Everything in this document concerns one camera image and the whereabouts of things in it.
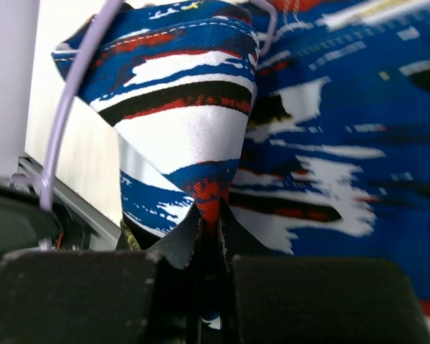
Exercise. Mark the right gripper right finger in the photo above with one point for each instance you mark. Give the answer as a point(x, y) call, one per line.
point(275, 298)

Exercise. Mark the aluminium front rail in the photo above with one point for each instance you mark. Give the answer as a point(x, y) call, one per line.
point(104, 234)

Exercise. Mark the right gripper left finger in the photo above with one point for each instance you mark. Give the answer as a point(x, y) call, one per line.
point(146, 296)

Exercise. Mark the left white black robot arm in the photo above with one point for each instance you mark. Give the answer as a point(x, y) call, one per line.
point(23, 225)

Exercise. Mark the blue white patterned trousers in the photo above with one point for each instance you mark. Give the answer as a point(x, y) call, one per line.
point(317, 134)

